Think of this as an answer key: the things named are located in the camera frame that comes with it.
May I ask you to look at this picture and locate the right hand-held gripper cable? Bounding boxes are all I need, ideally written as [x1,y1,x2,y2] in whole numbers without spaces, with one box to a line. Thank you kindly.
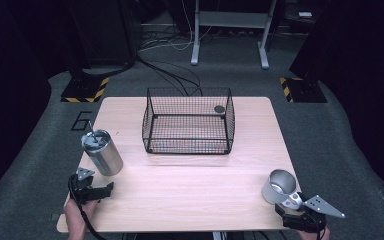
[308,213,326,240]

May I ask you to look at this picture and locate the white metal desk frame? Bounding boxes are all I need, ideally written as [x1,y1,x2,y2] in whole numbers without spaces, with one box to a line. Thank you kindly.
[190,0,278,70]

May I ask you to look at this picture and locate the silver metal mug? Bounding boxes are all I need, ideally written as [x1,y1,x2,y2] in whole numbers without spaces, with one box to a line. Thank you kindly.
[261,168,304,211]

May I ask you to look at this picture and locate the white floor cables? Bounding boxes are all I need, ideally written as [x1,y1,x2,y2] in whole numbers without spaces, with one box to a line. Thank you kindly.
[137,0,215,53]

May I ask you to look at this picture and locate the steel tumbler with straw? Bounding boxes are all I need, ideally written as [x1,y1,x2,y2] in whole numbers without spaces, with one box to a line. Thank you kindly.
[80,120,124,177]

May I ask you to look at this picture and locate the black stand with striped base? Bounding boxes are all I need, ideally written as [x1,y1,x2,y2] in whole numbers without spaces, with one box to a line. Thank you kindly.
[60,0,110,104]
[278,0,328,104]

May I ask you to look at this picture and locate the person's left hand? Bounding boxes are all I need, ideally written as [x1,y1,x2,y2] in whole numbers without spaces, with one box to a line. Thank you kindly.
[63,198,99,234]

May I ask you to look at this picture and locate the left hand-held gripper cable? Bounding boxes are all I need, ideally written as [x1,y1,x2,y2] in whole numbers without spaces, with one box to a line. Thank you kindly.
[67,173,108,240]

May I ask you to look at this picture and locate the black floor cables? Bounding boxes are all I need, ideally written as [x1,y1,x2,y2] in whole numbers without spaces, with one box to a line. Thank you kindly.
[135,54,204,98]

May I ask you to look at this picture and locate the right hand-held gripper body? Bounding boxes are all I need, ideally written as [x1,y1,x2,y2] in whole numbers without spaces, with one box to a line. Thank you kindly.
[281,194,346,234]

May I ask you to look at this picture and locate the hand-held gripper cable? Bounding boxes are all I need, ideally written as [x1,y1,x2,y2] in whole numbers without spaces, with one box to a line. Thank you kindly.
[308,213,326,240]
[67,173,108,240]

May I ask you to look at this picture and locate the person's right hand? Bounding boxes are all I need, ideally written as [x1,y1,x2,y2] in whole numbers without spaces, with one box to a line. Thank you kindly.
[297,226,332,240]

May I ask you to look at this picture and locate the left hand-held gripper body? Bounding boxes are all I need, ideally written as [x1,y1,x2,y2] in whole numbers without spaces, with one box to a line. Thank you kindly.
[68,167,102,205]

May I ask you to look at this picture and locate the black wire basket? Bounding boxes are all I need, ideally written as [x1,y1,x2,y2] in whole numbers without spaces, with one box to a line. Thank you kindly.
[141,86,236,155]

